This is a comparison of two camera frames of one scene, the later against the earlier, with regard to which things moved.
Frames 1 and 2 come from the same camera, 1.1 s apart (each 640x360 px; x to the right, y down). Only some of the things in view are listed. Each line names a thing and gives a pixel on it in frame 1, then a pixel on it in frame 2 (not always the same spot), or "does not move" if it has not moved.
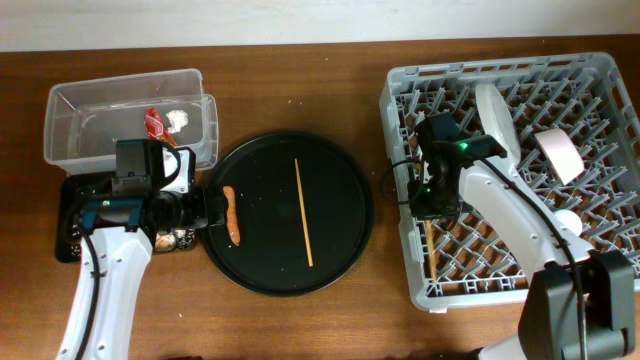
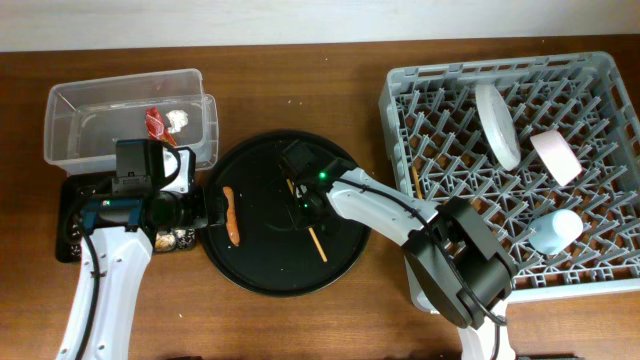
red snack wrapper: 155,128 does not move
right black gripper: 420,207 -> 305,218
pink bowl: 561,153 does not move
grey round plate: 497,120 does not move
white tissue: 178,120 does not move
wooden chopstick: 310,258 -> 315,239
